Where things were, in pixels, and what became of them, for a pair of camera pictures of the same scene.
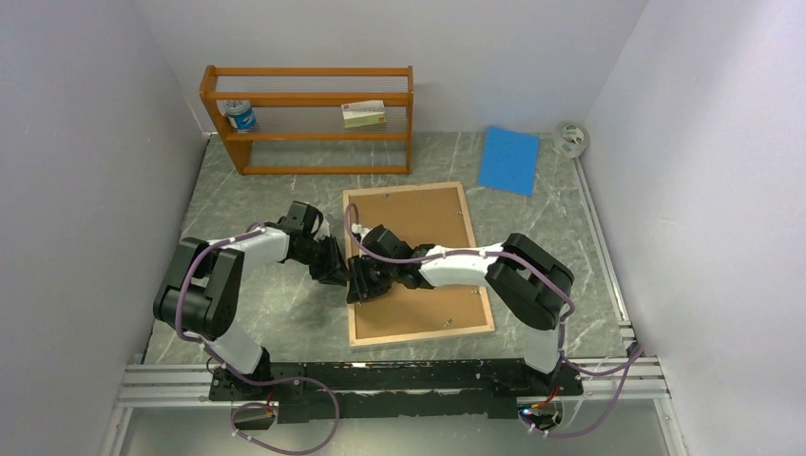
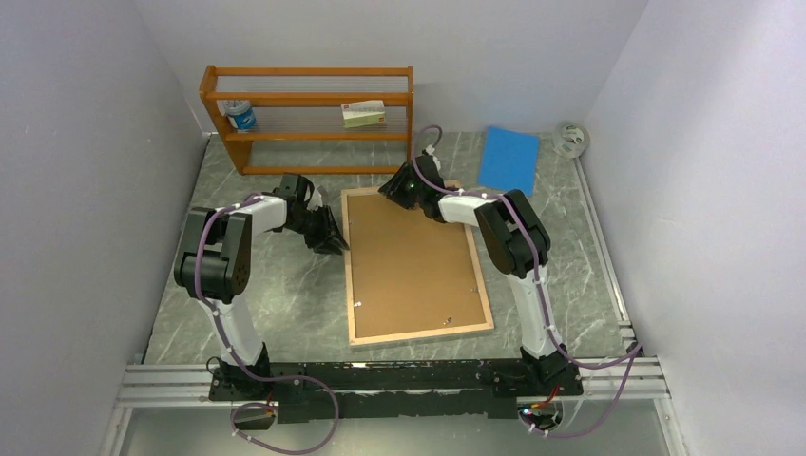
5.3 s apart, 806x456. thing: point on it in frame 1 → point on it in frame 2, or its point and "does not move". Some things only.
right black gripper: [359, 288] → [393, 189]
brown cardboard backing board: [429, 218] does not move
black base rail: [341, 391] does not move
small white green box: [363, 113] does not move
